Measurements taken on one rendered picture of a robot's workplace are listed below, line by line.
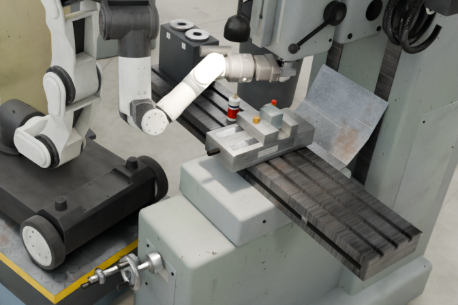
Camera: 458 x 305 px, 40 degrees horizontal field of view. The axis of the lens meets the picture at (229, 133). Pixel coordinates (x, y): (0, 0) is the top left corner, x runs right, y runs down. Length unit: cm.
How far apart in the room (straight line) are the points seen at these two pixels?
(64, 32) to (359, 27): 92
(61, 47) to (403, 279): 170
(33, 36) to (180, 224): 172
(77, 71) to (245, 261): 85
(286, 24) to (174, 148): 203
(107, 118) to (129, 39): 224
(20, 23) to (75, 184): 120
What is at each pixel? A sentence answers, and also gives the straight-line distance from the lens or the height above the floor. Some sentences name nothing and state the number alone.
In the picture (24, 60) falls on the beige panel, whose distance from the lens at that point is 354.
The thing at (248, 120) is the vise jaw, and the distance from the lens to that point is 205.
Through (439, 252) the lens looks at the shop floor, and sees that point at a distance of 340.
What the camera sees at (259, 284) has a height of 48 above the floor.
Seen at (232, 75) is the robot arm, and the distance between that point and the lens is 190.
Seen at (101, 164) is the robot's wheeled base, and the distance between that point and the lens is 262.
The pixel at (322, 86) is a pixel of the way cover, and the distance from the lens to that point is 237.
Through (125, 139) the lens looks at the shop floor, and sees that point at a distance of 377.
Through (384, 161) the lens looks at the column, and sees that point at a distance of 231.
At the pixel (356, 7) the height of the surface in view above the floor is 146.
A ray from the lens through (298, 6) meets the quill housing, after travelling 177.
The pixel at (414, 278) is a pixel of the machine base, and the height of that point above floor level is 18.
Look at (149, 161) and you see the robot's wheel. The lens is 258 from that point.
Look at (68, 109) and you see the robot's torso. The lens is 228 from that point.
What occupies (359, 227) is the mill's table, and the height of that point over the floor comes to 93.
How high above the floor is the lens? 212
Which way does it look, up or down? 33 degrees down
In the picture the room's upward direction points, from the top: 7 degrees clockwise
